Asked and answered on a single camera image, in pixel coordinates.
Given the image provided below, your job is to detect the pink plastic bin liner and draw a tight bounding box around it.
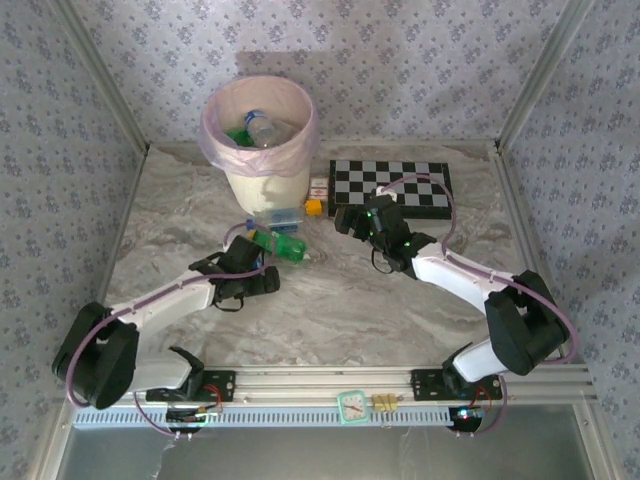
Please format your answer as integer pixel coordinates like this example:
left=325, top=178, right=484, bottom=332
left=199, top=75, right=320, bottom=177

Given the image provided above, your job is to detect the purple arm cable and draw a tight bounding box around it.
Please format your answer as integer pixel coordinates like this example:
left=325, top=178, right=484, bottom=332
left=65, top=222, right=276, bottom=441
left=377, top=174, right=581, bottom=441

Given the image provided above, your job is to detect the grey slotted cable duct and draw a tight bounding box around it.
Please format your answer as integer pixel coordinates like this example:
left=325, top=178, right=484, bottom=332
left=72, top=404, right=454, bottom=429

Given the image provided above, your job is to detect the aluminium frame post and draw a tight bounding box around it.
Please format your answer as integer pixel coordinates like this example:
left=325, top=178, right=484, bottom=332
left=49, top=0, right=151, bottom=154
left=494, top=0, right=597, bottom=154

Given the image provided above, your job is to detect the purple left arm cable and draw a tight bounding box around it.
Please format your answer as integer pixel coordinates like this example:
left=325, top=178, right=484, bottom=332
left=65, top=222, right=276, bottom=441

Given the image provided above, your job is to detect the white round bin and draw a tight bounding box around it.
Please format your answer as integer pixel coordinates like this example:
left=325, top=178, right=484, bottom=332
left=199, top=75, right=320, bottom=216

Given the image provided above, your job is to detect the grey metal panel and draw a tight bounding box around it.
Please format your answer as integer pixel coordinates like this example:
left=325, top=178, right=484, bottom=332
left=49, top=424, right=601, bottom=480

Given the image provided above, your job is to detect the small teal clock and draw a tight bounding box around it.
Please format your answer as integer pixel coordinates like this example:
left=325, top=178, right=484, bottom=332
left=336, top=389, right=370, bottom=426

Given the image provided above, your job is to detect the aluminium side rail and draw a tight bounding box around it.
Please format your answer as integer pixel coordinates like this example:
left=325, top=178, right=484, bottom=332
left=77, top=144, right=154, bottom=369
left=492, top=144, right=569, bottom=364

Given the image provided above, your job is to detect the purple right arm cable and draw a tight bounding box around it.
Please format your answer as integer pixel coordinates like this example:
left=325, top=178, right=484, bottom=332
left=377, top=174, right=581, bottom=441

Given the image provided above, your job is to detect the clear flat plastic bottle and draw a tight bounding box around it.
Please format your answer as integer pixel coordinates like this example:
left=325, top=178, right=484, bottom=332
left=254, top=206, right=305, bottom=235

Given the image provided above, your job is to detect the black white chessboard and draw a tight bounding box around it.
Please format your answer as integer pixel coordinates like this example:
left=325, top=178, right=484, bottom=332
left=327, top=158, right=457, bottom=221

